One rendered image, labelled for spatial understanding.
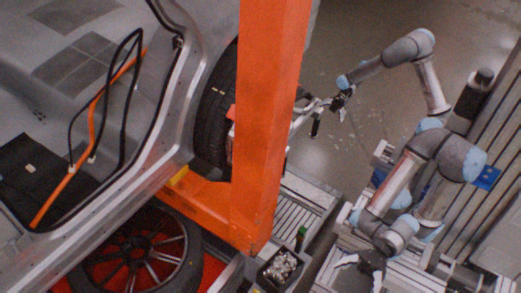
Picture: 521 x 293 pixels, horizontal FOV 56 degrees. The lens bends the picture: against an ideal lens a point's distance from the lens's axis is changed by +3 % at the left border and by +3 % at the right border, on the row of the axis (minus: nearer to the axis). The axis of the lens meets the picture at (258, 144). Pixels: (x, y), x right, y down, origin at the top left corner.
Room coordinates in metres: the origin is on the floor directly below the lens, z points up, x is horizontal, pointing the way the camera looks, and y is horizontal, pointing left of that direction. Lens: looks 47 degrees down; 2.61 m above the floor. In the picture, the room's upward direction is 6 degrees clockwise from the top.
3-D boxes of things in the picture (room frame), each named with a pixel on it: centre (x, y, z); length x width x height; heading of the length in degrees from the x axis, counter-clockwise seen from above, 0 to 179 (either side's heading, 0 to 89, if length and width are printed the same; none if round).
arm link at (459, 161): (1.16, -0.71, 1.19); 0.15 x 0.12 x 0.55; 50
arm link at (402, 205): (1.24, -0.61, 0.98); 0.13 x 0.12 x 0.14; 50
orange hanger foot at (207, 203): (1.44, 0.28, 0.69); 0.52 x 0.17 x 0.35; 61
